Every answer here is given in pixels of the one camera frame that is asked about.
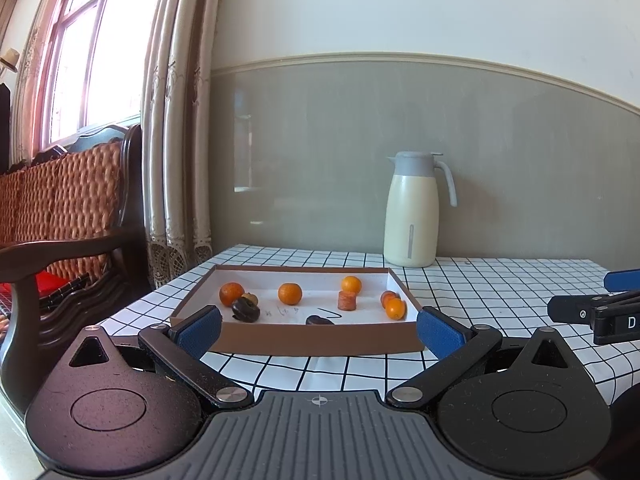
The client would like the wooden sofa with woven cushion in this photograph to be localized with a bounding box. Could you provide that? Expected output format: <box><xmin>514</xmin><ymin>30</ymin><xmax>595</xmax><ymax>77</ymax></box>
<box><xmin>0</xmin><ymin>124</ymin><xmax>151</xmax><ymax>416</ymax></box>

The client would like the red plastic bag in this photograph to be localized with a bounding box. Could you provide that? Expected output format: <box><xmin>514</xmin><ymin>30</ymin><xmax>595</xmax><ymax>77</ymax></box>
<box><xmin>0</xmin><ymin>271</ymin><xmax>71</xmax><ymax>306</ymax></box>

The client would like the black checked cloth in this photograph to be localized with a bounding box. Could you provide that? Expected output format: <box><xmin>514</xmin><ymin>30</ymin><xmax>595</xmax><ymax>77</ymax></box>
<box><xmin>37</xmin><ymin>272</ymin><xmax>93</xmax><ymax>308</ymax></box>

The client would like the beige lace-trimmed curtain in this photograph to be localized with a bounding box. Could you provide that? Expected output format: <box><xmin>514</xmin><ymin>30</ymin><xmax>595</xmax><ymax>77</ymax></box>
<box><xmin>141</xmin><ymin>0</ymin><xmax>226</xmax><ymax>291</ymax></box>

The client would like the cream thermos jug grey lid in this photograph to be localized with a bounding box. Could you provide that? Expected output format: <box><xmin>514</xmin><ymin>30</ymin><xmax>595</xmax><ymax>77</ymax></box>
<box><xmin>383</xmin><ymin>151</ymin><xmax>458</xmax><ymax>268</ymax></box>

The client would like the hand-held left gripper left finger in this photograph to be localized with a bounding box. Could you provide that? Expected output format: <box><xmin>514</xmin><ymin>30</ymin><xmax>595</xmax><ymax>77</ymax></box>
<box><xmin>57</xmin><ymin>305</ymin><xmax>253</xmax><ymax>408</ymax></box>

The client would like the large dark purple fruit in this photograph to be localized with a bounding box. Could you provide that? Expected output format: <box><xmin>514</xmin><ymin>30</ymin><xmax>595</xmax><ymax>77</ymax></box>
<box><xmin>231</xmin><ymin>296</ymin><xmax>261</xmax><ymax>324</ymax></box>

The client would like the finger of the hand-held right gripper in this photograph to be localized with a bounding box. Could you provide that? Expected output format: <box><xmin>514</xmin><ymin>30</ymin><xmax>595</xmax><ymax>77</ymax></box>
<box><xmin>604</xmin><ymin>269</ymin><xmax>640</xmax><ymax>292</ymax></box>
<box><xmin>547</xmin><ymin>291</ymin><xmax>640</xmax><ymax>322</ymax></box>

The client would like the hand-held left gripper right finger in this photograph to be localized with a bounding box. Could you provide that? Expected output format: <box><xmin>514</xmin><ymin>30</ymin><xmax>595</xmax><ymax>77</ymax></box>
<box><xmin>385</xmin><ymin>306</ymin><xmax>583</xmax><ymax>408</ymax></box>

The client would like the large mandarin orange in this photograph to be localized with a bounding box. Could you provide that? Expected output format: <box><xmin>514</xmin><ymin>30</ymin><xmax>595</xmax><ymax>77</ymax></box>
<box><xmin>219</xmin><ymin>282</ymin><xmax>246</xmax><ymax>306</ymax></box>

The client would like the brown cardboard box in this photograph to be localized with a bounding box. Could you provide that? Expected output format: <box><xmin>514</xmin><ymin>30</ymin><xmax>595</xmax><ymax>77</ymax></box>
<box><xmin>170</xmin><ymin>264</ymin><xmax>425</xmax><ymax>357</ymax></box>

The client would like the red-framed window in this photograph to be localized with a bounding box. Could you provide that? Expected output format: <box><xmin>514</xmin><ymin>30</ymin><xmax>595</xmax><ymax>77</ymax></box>
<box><xmin>10</xmin><ymin>0</ymin><xmax>171</xmax><ymax>161</ymax></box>

